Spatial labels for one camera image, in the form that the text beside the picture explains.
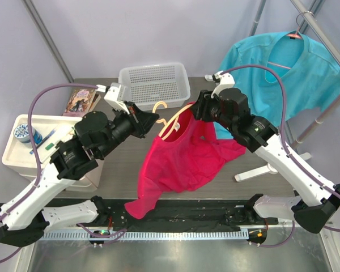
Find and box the pink t shirt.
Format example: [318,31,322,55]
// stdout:
[125,110,246,219]

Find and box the blue pen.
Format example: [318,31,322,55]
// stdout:
[29,129,56,154]

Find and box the white drawer organizer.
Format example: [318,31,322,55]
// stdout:
[2,114,104,192]

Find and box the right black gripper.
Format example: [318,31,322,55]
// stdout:
[190,90,236,133]

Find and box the grey clothes rack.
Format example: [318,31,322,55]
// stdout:
[205,0,340,184]

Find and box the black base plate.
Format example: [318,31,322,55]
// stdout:
[45,198,278,232]

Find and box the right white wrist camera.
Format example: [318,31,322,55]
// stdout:
[205,71,235,97]

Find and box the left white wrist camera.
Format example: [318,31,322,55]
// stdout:
[96,82,130,114]

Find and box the white plastic basket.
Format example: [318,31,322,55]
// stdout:
[118,62,190,111]

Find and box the green cap marker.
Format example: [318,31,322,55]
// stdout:
[45,143,54,150]

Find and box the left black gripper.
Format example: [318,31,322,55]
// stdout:
[97,100,160,159]

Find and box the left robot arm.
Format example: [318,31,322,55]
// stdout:
[0,102,159,248]

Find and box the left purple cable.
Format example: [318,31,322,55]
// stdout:
[0,83,128,266]

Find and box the white slotted cable duct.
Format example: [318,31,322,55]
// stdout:
[40,229,249,241]

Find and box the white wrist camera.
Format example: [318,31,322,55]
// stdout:
[96,82,130,114]
[205,71,235,97]

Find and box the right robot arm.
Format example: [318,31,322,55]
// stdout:
[190,88,340,233]

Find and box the illustrated book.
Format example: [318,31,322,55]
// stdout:
[63,88,101,117]

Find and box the wooden hanger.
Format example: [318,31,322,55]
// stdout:
[155,104,192,141]

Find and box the blue t shirt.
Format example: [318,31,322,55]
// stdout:
[215,31,340,140]

